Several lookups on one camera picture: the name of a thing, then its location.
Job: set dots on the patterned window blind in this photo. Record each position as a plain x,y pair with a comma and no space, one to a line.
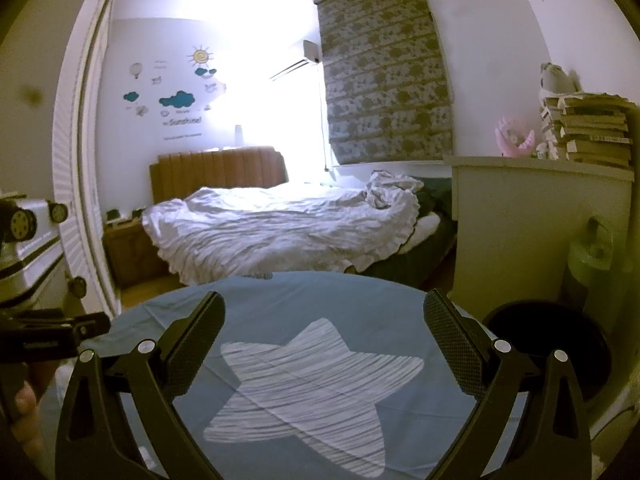
385,70

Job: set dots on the white cabinet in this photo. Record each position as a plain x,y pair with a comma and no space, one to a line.
510,220

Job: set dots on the dark green bed base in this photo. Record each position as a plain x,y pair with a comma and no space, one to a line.
430,255

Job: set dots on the person's left hand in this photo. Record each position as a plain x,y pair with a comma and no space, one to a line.
29,420

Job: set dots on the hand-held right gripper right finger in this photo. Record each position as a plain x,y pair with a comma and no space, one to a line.
450,345

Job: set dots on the pink toy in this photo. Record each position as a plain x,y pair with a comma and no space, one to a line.
515,137

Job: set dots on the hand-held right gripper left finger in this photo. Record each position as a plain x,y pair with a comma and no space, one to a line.
195,340

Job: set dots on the black round trash bin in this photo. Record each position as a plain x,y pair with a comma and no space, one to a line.
550,330

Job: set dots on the grey plush toy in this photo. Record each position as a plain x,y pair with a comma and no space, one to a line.
557,77

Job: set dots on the silver suitcase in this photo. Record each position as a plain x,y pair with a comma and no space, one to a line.
30,260

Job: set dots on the stack of books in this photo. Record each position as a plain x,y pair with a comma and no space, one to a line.
595,130

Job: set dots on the brown padded headboard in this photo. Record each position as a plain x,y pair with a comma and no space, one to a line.
215,170

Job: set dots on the white louvred door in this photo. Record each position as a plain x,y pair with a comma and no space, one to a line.
85,185

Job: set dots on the wooden nightstand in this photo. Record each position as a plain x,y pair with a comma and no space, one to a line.
132,255

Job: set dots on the bed with white duvet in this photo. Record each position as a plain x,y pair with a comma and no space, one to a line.
280,230

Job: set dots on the cloud and sun wall stickers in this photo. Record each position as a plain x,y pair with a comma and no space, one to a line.
177,100

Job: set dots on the blue star tablecloth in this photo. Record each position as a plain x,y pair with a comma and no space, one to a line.
300,310

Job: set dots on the small white bottle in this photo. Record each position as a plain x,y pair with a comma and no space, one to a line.
239,136

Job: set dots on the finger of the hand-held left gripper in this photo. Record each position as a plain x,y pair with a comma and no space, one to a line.
50,332

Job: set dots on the green bottle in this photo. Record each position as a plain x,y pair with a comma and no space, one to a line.
590,260

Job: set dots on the white air conditioner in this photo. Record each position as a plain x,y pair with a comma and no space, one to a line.
312,51

